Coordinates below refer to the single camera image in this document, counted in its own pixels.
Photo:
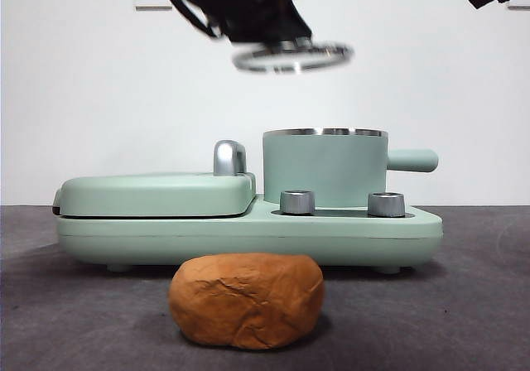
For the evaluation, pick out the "brown potato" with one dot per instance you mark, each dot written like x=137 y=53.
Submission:
x=248 y=300

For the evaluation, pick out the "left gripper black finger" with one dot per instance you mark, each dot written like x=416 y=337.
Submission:
x=281 y=19

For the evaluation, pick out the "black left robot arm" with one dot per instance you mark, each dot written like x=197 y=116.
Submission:
x=240 y=2

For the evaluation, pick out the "green breakfast machine base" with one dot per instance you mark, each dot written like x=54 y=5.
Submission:
x=248 y=238

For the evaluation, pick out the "silver control knob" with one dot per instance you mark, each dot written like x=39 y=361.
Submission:
x=386 y=204
x=297 y=202

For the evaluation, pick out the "glass lid with green knob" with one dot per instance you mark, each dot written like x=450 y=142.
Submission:
x=296 y=48

